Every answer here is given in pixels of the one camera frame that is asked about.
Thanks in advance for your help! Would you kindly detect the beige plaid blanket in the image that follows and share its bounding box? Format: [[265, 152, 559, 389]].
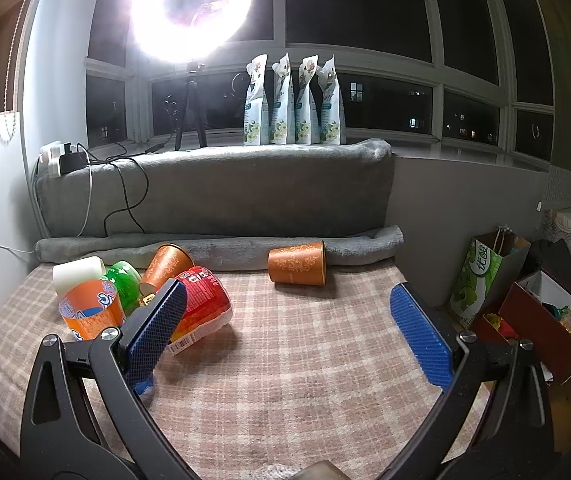
[[0, 260, 496, 480]]

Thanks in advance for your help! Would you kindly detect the white plain cup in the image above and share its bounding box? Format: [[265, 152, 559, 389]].
[[52, 256, 106, 301]]

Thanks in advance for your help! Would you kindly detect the brown patterned paper cup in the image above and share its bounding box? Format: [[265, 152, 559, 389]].
[[139, 243, 196, 301], [268, 241, 327, 287]]

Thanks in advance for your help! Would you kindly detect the red cardboard box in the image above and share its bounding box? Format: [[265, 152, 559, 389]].
[[469, 269, 571, 386]]

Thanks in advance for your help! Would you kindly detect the black tripod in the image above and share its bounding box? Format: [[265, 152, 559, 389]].
[[168, 60, 211, 152]]

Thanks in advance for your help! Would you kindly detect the white green standing pouch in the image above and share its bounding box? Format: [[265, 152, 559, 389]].
[[242, 55, 271, 147], [317, 55, 347, 145], [269, 52, 295, 146], [293, 54, 320, 145]]

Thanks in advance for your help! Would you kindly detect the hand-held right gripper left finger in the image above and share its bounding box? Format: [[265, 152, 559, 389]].
[[19, 279, 196, 480]]

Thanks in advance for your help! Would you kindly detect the orange printed paper cup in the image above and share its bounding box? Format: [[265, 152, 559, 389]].
[[58, 280, 127, 343]]

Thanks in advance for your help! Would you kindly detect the ring light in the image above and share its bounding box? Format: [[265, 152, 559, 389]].
[[130, 0, 255, 63]]

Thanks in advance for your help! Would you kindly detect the black cable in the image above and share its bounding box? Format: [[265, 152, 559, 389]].
[[88, 141, 167, 237]]

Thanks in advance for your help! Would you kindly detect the white window frame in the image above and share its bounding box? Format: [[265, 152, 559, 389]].
[[85, 0, 556, 171]]

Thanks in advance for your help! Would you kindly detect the white cable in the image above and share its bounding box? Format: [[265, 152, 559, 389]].
[[76, 165, 94, 239]]

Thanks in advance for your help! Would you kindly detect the green paper bag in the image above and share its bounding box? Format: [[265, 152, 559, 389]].
[[448, 230, 531, 331]]

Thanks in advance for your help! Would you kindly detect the grey fleece blanket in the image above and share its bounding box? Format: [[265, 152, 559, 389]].
[[32, 137, 396, 241]]

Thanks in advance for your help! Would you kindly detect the rolled grey blanket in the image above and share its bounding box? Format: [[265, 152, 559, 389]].
[[34, 225, 405, 267]]

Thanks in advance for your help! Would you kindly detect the black charger plug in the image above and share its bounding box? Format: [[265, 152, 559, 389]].
[[60, 152, 90, 174]]

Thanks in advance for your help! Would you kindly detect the red printed noodle cup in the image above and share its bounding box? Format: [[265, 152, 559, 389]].
[[168, 266, 233, 356]]

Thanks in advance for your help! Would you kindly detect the green printed cup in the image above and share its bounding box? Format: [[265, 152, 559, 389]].
[[101, 260, 143, 318]]

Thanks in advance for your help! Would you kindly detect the white power strip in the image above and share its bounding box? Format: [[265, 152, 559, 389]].
[[38, 141, 91, 179]]

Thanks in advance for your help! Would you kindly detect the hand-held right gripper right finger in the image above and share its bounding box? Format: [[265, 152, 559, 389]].
[[389, 282, 559, 480]]

